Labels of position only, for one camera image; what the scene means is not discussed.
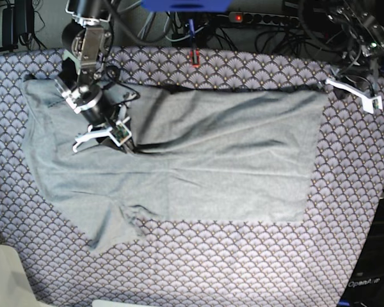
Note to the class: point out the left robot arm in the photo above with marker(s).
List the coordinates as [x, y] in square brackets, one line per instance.
[348, 31]

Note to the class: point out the black power strip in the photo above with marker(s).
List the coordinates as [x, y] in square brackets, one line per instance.
[262, 19]

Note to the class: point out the light grey T-shirt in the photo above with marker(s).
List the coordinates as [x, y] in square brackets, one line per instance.
[199, 155]

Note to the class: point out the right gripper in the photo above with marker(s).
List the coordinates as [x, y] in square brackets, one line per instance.
[100, 113]

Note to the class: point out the red table clamp centre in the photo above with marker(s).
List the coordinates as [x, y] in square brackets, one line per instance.
[195, 58]

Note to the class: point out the fan-patterned purple table cloth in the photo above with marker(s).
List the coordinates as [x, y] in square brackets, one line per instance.
[193, 263]

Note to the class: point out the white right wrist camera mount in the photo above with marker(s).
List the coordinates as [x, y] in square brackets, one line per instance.
[119, 135]

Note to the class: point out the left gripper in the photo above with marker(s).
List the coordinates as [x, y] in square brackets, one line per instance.
[355, 76]

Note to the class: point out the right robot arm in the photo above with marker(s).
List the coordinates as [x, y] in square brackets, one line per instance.
[85, 78]

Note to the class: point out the black OpenArm box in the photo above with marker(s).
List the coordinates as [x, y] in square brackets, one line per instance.
[366, 285]

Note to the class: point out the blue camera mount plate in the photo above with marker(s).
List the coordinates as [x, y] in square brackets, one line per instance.
[186, 5]

